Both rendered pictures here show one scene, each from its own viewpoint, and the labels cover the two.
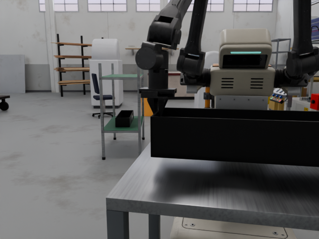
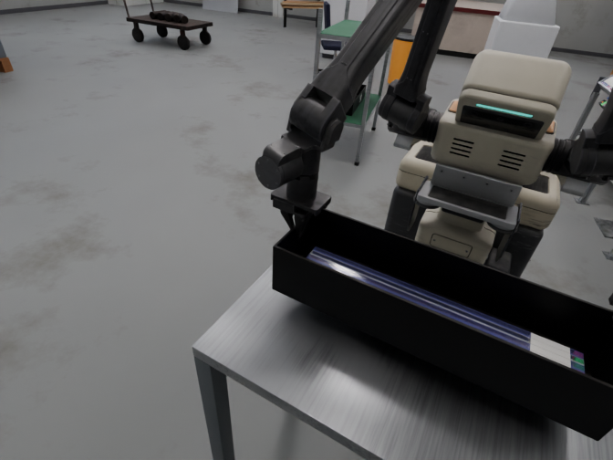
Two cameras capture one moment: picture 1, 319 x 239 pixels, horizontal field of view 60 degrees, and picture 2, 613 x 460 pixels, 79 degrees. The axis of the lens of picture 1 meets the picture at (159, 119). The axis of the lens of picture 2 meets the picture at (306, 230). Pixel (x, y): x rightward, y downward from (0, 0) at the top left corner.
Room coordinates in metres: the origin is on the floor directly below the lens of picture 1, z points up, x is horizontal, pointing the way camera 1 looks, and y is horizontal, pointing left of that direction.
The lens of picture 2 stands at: (0.22, -0.17, 1.38)
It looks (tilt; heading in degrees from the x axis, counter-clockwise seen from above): 36 degrees down; 15
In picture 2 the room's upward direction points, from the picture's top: 5 degrees clockwise
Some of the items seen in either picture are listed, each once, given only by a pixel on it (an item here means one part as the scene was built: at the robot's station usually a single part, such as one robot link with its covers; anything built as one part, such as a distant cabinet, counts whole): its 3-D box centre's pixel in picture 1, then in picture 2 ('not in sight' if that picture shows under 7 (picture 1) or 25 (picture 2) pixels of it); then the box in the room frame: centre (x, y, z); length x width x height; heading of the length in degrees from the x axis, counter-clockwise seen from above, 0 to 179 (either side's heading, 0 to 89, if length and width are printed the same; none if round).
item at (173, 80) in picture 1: (174, 84); (459, 26); (9.72, -0.52, 0.41); 2.28 x 1.77 x 0.82; 0
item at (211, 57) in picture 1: (212, 84); (518, 45); (5.91, -1.13, 0.68); 0.68 x 0.58 x 1.35; 91
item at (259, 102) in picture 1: (240, 120); (463, 210); (1.19, -0.36, 0.84); 0.28 x 0.16 x 0.22; 80
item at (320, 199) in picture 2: (158, 81); (302, 186); (0.80, 0.00, 1.04); 0.10 x 0.07 x 0.07; 80
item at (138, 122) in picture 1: (125, 106); (352, 80); (3.50, 0.44, 0.55); 0.91 x 0.46 x 1.10; 1
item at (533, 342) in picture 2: not in sight; (425, 310); (0.74, -0.27, 0.87); 0.51 x 0.07 x 0.03; 79
